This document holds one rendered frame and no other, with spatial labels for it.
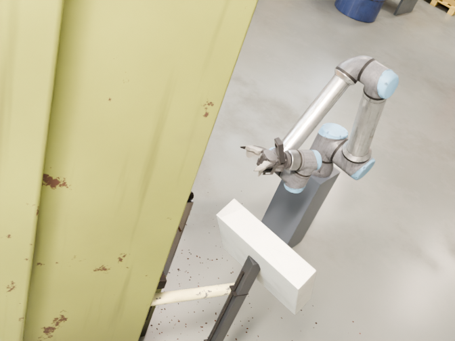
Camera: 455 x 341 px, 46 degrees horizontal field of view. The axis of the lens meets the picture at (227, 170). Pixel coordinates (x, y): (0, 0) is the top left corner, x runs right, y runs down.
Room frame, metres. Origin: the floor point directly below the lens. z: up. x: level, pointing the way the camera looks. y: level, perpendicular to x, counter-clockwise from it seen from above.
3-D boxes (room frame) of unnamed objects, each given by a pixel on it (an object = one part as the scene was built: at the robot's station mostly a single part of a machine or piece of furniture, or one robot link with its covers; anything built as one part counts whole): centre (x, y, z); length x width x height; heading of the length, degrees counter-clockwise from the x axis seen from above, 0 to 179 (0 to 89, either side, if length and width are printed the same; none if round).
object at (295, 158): (1.97, -0.23, 0.98); 0.10 x 0.05 x 0.09; 35
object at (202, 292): (1.40, -0.07, 0.62); 0.44 x 0.05 x 0.05; 125
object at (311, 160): (2.01, -0.31, 0.97); 0.12 x 0.09 x 0.10; 125
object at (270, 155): (1.92, -0.17, 0.97); 0.12 x 0.08 x 0.09; 125
